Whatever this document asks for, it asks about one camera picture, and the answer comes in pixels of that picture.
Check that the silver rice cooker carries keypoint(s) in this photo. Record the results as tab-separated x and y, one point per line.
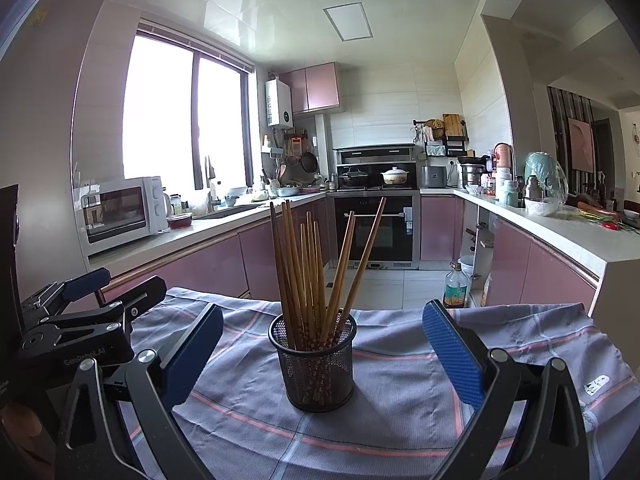
434	177

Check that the pale green canister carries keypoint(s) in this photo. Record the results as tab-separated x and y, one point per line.
507	194

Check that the grey plaid tablecloth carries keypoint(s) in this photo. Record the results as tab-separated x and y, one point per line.
400	435

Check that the steel range hood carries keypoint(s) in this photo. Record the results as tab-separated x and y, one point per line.
375	154

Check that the black built-in oven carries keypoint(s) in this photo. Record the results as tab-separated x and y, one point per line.
395	240

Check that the white bucket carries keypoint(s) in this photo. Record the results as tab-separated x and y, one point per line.
466	266

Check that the white casserole pot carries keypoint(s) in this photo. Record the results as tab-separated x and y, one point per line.
396	176

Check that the white microwave oven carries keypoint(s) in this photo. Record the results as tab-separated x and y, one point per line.
117	210

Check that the black mesh pen holder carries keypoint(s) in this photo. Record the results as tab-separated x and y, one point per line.
315	380

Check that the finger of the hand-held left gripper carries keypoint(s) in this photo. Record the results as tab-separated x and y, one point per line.
145	292
87	281

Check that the steel stock pot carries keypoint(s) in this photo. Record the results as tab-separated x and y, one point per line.
472	174

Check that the kitchen sink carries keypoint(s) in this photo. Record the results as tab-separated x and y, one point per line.
230	211

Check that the teal jar under plastic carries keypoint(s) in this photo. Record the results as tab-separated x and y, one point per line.
545	175

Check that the hanging frying pan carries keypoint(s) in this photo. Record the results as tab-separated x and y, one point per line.
309	162

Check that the cooking oil bottle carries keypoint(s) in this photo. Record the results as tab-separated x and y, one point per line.
455	290

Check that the person's left hand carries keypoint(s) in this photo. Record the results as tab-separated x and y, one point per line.
22	425

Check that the steel faucet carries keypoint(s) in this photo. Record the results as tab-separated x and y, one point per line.
215	199

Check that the pink kettle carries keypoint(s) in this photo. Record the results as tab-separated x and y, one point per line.
503	160

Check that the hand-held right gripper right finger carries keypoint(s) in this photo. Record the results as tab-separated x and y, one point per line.
452	355

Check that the white electric kettle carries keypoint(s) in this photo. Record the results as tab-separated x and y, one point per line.
167	202

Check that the steel bowl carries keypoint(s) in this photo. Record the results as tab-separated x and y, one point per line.
288	191

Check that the white water heater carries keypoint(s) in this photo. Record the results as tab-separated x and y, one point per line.
278	105

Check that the kitchen window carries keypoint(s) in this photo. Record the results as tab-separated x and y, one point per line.
160	115

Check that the ceiling light panel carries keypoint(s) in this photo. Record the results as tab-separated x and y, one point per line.
348	21

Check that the framed wall picture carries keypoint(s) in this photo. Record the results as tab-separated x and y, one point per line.
581	145

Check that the black wall rack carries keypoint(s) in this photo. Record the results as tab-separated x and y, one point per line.
450	146

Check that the pink base cabinet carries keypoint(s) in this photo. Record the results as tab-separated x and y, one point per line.
515	265
215	260

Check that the bunch of wooden chopsticks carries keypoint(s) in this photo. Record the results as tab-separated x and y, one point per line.
290	260

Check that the black wok with lid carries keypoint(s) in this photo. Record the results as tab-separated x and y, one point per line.
354	177

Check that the red chili pepper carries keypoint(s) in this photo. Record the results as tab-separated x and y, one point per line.
611	226

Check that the white bowl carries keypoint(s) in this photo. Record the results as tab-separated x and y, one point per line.
542	208

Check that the red bowl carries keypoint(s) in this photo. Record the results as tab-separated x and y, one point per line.
180	221

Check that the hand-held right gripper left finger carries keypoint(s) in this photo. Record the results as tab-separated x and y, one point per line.
192	355

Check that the pink wall cabinet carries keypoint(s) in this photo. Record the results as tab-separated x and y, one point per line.
320	87

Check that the glass jar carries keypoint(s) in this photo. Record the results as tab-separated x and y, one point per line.
177	206

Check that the wooden cutting board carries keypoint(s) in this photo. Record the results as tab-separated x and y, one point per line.
452	125

